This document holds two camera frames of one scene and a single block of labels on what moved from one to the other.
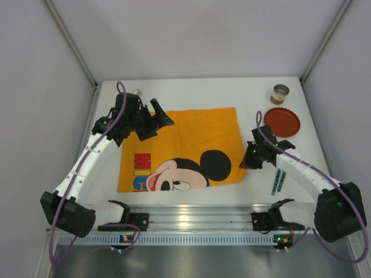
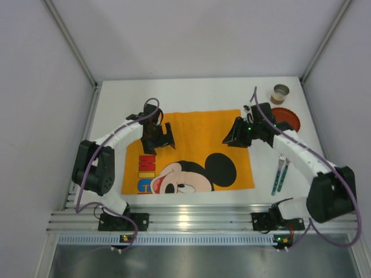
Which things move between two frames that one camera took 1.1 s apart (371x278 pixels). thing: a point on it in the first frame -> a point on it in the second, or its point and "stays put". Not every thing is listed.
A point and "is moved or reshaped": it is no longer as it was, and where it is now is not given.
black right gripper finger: (251, 158) -> (238, 135)
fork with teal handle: (275, 183) stays put
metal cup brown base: (280, 92) stays put
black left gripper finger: (147, 130) -> (149, 145)
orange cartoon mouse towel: (201, 147) is moved or reshaped
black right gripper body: (251, 156) -> (242, 132)
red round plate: (282, 121) stays put
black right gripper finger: (255, 164) -> (247, 135)
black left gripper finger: (161, 119) -> (167, 138)
